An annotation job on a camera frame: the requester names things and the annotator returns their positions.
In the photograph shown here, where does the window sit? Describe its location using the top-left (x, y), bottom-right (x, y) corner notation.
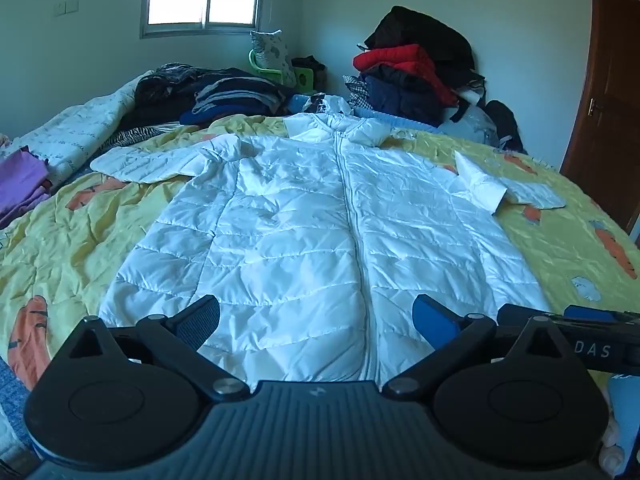
top-left (139, 0), bottom-right (263, 39)

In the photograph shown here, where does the black bag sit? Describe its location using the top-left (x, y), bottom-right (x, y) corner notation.
top-left (291, 56), bottom-right (327, 92)

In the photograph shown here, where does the brown wooden door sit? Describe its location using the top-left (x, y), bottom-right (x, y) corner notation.
top-left (559, 0), bottom-right (640, 235)

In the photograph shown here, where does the grey blue cloth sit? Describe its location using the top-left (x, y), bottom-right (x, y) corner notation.
top-left (450, 102), bottom-right (501, 148)

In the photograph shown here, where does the red puffer jacket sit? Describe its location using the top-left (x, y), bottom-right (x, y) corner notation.
top-left (353, 44), bottom-right (460, 107)

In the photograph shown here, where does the zebra striped cloth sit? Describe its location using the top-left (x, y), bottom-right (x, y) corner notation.
top-left (101, 124), bottom-right (177, 152)

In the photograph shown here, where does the black jacket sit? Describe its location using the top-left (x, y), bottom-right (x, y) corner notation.
top-left (364, 6), bottom-right (486, 92)

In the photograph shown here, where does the navy jacket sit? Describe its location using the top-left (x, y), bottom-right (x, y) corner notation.
top-left (361, 67), bottom-right (458, 128)

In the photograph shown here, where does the checkered cloth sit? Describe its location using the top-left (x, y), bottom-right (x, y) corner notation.
top-left (342, 75), bottom-right (373, 109)

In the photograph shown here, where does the light blue printed cloth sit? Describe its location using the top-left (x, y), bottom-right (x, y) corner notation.
top-left (597, 374), bottom-right (640, 478)

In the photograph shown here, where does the black backpack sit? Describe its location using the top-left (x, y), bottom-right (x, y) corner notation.
top-left (484, 100), bottom-right (527, 155)

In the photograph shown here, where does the blue patterned bed sheet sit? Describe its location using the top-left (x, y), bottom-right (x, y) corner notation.
top-left (0, 355), bottom-right (36, 466)

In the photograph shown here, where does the green plastic chair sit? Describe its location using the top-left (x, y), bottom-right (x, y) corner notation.
top-left (248, 49), bottom-right (296, 79)

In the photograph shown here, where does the white puffer jacket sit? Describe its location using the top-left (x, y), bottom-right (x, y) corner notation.
top-left (90, 112), bottom-right (568, 395)

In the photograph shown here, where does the black grey patterned garment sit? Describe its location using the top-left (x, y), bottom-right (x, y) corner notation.
top-left (134, 62), bottom-right (212, 107)

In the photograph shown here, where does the white printed quilt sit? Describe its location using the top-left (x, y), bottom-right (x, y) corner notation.
top-left (10, 71), bottom-right (151, 189)

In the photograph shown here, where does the navy striped sweater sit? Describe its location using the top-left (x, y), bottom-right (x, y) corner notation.
top-left (179, 76), bottom-right (296, 127)

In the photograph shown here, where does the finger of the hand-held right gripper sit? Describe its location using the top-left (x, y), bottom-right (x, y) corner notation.
top-left (497, 303), bottom-right (640, 331)

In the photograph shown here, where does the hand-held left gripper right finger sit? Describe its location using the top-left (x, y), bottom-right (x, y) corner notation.
top-left (382, 294), bottom-right (568, 401)

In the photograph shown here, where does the purple cloth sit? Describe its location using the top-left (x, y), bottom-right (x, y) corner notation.
top-left (0, 146), bottom-right (52, 229)

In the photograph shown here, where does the yellow carrot print quilt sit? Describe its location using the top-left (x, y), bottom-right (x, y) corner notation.
top-left (0, 112), bottom-right (640, 396)

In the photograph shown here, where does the leaf print pillow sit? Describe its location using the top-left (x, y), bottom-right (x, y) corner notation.
top-left (250, 30), bottom-right (297, 88)

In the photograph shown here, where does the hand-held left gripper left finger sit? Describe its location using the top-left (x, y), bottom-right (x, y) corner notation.
top-left (67, 294), bottom-right (251, 403)

